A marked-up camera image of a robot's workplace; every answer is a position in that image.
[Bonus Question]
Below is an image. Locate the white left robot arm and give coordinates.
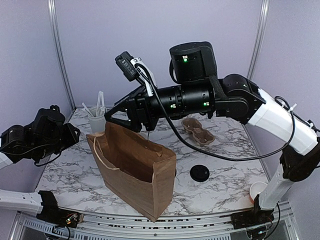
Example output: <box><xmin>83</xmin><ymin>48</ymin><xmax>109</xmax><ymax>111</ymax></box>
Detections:
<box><xmin>0</xmin><ymin>105</ymin><xmax>81</xmax><ymax>228</ymax></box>

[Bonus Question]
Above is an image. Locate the right aluminium frame post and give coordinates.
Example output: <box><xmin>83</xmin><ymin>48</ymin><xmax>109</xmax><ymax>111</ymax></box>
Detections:
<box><xmin>247</xmin><ymin>0</ymin><xmax>270</xmax><ymax>80</ymax></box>

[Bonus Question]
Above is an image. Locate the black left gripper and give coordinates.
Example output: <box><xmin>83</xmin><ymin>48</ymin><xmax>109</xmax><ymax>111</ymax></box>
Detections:
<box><xmin>35</xmin><ymin>122</ymin><xmax>81</xmax><ymax>159</ymax></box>

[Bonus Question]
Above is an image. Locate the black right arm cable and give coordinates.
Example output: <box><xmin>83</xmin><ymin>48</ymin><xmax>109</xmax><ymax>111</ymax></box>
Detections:
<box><xmin>136</xmin><ymin>59</ymin><xmax>320</xmax><ymax>162</ymax></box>

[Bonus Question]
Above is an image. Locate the left aluminium frame post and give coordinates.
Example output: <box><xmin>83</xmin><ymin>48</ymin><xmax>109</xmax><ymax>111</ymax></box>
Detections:
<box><xmin>47</xmin><ymin>0</ymin><xmax>76</xmax><ymax>111</ymax></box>

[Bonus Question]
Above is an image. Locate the black cup lid stack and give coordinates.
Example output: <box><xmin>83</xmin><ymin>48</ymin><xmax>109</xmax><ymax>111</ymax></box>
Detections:
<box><xmin>189</xmin><ymin>164</ymin><xmax>210</xmax><ymax>182</ymax></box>

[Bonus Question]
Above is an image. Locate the brown cardboard cup carrier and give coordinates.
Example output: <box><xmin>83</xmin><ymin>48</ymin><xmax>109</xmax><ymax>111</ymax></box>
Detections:
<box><xmin>181</xmin><ymin>117</ymin><xmax>216</xmax><ymax>147</ymax></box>

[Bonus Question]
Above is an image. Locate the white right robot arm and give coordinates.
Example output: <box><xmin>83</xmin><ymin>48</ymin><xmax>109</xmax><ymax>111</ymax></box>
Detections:
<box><xmin>104</xmin><ymin>41</ymin><xmax>320</xmax><ymax>229</ymax></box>

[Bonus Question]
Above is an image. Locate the white orange paper cup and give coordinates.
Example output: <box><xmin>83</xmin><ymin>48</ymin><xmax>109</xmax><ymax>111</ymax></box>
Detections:
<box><xmin>249</xmin><ymin>181</ymin><xmax>268</xmax><ymax>203</ymax></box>

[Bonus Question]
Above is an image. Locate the brown paper bag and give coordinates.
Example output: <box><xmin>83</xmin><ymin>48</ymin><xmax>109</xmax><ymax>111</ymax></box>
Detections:
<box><xmin>86</xmin><ymin>122</ymin><xmax>177</xmax><ymax>223</ymax></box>

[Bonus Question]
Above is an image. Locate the aluminium front rail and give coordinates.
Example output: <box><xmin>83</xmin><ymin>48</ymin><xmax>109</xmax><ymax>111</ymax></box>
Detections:
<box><xmin>8</xmin><ymin>201</ymin><xmax>301</xmax><ymax>240</ymax></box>

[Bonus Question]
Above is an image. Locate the aluminium frame post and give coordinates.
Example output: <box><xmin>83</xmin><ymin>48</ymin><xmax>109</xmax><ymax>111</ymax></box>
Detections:
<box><xmin>47</xmin><ymin>0</ymin><xmax>76</xmax><ymax>111</ymax></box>
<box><xmin>247</xmin><ymin>0</ymin><xmax>270</xmax><ymax>80</ymax></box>

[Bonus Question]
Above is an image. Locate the white cup with stirrers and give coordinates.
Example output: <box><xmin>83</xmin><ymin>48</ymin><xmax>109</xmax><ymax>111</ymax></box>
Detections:
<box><xmin>81</xmin><ymin>90</ymin><xmax>107</xmax><ymax>133</ymax></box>

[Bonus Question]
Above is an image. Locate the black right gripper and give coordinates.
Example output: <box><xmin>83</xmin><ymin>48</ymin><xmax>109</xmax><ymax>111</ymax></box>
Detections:
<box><xmin>103</xmin><ymin>82</ymin><xmax>215</xmax><ymax>133</ymax></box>

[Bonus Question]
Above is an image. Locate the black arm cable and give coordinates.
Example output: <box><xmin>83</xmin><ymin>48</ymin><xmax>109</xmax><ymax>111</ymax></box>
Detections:
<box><xmin>14</xmin><ymin>147</ymin><xmax>62</xmax><ymax>168</ymax></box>
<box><xmin>136</xmin><ymin>59</ymin><xmax>320</xmax><ymax>162</ymax></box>

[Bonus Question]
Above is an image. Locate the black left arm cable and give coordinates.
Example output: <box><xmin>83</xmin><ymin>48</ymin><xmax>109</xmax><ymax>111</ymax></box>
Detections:
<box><xmin>14</xmin><ymin>147</ymin><xmax>62</xmax><ymax>168</ymax></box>

